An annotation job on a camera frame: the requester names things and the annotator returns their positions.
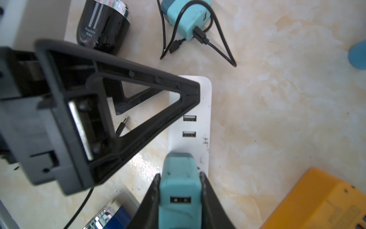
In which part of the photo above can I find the orange power strip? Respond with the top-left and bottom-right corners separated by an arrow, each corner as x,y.
262,168 -> 366,229

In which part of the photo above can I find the black electric shaver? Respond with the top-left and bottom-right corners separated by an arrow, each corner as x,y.
76,0 -> 132,55

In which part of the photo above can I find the black blue shaver cable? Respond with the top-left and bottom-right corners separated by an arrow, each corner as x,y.
62,117 -> 129,229

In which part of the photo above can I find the light blue cylinder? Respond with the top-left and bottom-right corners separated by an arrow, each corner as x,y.
348,40 -> 366,70

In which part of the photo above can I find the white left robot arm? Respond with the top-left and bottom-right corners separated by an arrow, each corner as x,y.
1,1 -> 200,195

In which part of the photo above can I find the teal usb charger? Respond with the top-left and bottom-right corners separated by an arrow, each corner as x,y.
158,152 -> 202,229
161,0 -> 211,41

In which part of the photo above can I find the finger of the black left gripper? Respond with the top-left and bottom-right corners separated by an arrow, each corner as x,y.
35,39 -> 200,183
104,78 -> 161,115

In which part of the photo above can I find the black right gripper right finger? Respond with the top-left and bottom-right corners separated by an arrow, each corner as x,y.
200,172 -> 235,229

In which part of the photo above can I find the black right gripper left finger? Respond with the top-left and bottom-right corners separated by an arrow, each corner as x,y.
127,173 -> 161,229

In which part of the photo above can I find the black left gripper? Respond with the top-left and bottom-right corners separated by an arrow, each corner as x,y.
1,45 -> 94,195

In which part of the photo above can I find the white power strip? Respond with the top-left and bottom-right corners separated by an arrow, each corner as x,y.
168,75 -> 212,175

